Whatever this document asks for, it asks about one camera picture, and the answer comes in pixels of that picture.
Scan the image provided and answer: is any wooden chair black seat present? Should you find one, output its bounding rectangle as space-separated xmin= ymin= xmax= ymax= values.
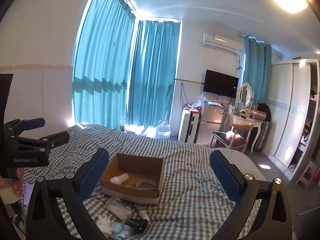
xmin=209 ymin=122 xmax=253 ymax=153

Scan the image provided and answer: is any oval vanity mirror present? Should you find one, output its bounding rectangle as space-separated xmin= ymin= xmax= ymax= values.
xmin=236 ymin=82 xmax=254 ymax=108

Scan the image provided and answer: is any white air conditioner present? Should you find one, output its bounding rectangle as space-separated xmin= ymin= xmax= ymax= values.
xmin=202 ymin=32 xmax=242 ymax=55

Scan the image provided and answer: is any person's left hand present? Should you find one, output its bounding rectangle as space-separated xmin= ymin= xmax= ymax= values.
xmin=1 ymin=168 xmax=25 ymax=204

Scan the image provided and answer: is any white suitcase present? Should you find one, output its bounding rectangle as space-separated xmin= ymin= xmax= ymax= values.
xmin=178 ymin=108 xmax=200 ymax=143

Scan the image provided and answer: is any white plush toy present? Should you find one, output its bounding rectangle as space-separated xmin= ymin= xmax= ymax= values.
xmin=96 ymin=215 xmax=112 ymax=237

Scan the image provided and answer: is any clear cotton swab container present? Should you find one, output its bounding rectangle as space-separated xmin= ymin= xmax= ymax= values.
xmin=105 ymin=196 xmax=134 ymax=222

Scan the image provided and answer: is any brown cardboard box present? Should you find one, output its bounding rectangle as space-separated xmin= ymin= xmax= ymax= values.
xmin=100 ymin=153 xmax=165 ymax=205

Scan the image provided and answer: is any clear plastic bag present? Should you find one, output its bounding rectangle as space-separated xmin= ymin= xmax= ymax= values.
xmin=144 ymin=120 xmax=171 ymax=140

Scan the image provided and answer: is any light blue round case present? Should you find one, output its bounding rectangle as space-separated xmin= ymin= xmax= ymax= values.
xmin=110 ymin=222 xmax=123 ymax=234

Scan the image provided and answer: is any white bottle in box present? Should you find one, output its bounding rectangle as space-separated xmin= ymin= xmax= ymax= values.
xmin=109 ymin=173 xmax=129 ymax=185

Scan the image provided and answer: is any white cream tube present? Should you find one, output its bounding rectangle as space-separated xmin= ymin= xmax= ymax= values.
xmin=135 ymin=204 xmax=150 ymax=222

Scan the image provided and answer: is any right teal curtain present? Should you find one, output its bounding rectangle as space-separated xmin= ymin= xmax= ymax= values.
xmin=243 ymin=36 xmax=272 ymax=106

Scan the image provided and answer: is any white dressing table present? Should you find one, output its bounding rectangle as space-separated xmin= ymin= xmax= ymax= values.
xmin=227 ymin=113 xmax=263 ymax=153

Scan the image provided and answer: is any middle teal curtain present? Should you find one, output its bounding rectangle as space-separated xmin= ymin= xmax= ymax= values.
xmin=128 ymin=21 xmax=181 ymax=127

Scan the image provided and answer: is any smartphone with lit screen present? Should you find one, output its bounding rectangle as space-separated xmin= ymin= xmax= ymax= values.
xmin=23 ymin=183 xmax=34 ymax=205

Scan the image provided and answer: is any checkered bed quilt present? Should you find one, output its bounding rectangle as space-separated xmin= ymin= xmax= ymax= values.
xmin=7 ymin=121 xmax=267 ymax=240

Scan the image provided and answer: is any blue tissue pack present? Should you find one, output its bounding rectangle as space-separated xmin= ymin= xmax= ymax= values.
xmin=111 ymin=225 xmax=134 ymax=240

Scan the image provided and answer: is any white sliding wardrobe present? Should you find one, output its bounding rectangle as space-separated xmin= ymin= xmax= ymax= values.
xmin=262 ymin=59 xmax=319 ymax=181

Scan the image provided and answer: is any black wall television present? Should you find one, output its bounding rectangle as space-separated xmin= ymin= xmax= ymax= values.
xmin=203 ymin=69 xmax=239 ymax=98

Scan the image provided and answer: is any pink plastic stool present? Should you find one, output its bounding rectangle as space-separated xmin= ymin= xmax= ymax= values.
xmin=296 ymin=159 xmax=319 ymax=192

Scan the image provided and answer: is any tape roll in box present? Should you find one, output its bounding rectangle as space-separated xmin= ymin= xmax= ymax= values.
xmin=136 ymin=178 xmax=156 ymax=190

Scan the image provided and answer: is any silver mini fridge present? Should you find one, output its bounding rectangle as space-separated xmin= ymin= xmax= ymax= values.
xmin=196 ymin=104 xmax=224 ymax=146

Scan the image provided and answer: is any large teal curtain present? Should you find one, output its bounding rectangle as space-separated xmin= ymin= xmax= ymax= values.
xmin=72 ymin=0 xmax=136 ymax=129

